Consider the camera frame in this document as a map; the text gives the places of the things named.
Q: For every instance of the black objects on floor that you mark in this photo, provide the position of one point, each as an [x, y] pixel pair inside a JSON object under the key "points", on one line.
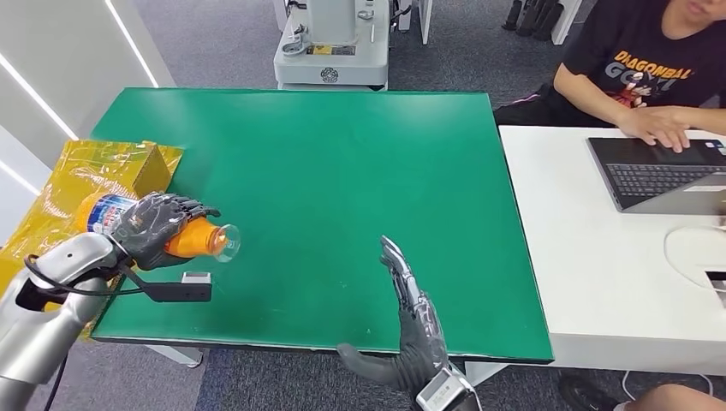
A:
{"points": [[533, 20]]}

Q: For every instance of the white furniture panel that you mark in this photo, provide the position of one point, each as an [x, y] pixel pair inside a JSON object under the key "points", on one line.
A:
{"points": [[425, 20]]}

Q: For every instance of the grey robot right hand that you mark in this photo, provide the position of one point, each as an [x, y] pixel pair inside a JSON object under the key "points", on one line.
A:
{"points": [[420, 346]]}

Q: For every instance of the person's right hand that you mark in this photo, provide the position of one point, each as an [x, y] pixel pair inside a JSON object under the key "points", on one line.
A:
{"points": [[666, 136]]}

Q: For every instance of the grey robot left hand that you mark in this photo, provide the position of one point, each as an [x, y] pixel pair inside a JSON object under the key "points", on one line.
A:
{"points": [[150, 229]]}

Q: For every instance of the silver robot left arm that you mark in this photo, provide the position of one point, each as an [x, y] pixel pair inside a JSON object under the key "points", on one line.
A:
{"points": [[39, 334]]}

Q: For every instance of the dark grey laptop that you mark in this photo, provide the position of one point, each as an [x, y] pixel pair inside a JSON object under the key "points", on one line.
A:
{"points": [[658, 176]]}

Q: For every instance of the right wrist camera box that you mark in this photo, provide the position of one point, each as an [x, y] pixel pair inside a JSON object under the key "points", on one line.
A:
{"points": [[445, 394]]}

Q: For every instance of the person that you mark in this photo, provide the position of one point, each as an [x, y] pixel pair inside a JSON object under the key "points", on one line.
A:
{"points": [[635, 62], [675, 400]]}

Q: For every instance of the person's left forearm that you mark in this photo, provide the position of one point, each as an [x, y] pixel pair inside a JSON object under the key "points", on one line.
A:
{"points": [[706, 120]]}

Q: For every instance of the yellow taped cardboard box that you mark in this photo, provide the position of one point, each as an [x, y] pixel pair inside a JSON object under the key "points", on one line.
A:
{"points": [[85, 170]]}

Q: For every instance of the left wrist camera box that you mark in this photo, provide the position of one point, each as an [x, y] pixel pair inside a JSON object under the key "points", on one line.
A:
{"points": [[181, 290]]}

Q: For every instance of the grey device on desk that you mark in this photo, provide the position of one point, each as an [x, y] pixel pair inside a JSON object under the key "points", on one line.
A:
{"points": [[718, 286]]}

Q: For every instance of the white cabinet panel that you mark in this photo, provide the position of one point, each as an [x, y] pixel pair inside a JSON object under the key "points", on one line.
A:
{"points": [[567, 20]]}

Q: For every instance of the white robot base machine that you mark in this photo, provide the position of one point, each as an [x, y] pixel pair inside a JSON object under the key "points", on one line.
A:
{"points": [[334, 59]]}

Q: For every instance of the person's right forearm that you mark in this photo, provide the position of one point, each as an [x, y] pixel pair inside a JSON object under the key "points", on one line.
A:
{"points": [[590, 93]]}

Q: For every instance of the orange juice bottle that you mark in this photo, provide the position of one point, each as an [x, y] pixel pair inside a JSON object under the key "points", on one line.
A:
{"points": [[195, 238]]}

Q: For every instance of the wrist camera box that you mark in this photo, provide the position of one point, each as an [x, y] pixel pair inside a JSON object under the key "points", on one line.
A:
{"points": [[445, 394], [181, 290]]}

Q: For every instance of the white table leg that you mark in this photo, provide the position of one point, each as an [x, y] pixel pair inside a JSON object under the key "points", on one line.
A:
{"points": [[485, 373], [178, 355]]}

